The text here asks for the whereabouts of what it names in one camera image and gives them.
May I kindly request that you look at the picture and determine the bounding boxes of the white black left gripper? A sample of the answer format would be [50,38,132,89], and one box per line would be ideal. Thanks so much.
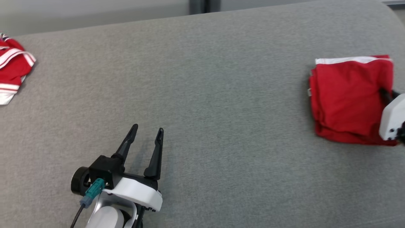
[102,124,164,212]

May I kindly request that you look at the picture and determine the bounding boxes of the grey metal partition post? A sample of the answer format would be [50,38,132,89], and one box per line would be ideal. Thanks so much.
[189,0,221,15]

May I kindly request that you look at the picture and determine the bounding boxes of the red shorts with white band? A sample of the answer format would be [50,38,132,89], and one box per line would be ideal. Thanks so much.
[308,55,398,147]

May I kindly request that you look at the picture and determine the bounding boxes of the teal left camera connector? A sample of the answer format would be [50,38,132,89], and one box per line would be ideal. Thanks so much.
[80,178,105,208]

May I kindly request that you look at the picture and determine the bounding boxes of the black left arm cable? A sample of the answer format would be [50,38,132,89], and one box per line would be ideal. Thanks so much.
[70,203,86,228]

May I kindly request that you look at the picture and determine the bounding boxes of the red white lettered basketball jersey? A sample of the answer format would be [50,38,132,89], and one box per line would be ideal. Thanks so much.
[0,32,36,105]

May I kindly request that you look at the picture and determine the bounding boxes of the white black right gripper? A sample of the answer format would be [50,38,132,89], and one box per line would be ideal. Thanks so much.
[379,87,405,141]

